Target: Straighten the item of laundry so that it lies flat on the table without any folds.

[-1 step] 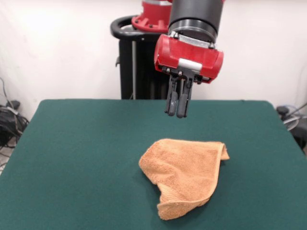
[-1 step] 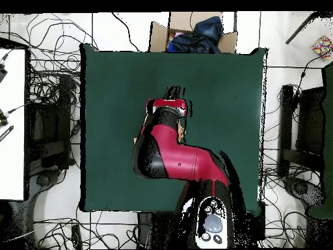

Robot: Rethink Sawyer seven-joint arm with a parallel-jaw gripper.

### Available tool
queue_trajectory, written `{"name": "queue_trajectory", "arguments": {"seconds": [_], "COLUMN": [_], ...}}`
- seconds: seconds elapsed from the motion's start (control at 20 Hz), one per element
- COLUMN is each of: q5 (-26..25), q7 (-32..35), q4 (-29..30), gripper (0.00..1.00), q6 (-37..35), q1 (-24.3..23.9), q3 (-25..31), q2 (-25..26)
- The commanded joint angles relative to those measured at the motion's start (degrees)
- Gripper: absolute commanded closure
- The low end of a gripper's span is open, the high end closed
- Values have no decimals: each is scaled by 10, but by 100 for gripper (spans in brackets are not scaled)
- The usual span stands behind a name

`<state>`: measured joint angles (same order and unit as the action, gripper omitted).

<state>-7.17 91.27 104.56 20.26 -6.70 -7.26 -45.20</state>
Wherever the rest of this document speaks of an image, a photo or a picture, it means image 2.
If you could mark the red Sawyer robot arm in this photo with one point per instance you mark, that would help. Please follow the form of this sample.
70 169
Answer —
179 156

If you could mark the colourful patterned item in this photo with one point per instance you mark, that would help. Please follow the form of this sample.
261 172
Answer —
322 47

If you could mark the black flat strip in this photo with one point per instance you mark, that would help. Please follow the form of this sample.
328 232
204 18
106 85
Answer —
6 133

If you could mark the dark green table cloth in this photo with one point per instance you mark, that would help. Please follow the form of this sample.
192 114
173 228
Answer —
117 104

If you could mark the brown cardboard box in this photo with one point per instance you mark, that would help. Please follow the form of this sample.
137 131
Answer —
158 39

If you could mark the dark blue clothing pile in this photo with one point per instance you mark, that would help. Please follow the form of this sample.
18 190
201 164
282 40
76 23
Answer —
200 41

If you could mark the black equipment stand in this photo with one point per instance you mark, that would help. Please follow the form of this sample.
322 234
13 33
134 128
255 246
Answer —
286 117
62 104

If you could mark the dark slanted rod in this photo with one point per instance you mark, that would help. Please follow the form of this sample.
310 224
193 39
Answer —
299 30

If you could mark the green covered side table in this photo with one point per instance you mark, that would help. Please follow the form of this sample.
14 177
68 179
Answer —
329 130

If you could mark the black power strip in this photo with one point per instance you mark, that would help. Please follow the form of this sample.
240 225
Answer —
76 237

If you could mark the white table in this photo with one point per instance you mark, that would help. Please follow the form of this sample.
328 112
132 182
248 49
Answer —
13 156

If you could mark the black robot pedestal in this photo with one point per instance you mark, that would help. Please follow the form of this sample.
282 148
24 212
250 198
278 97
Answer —
161 229

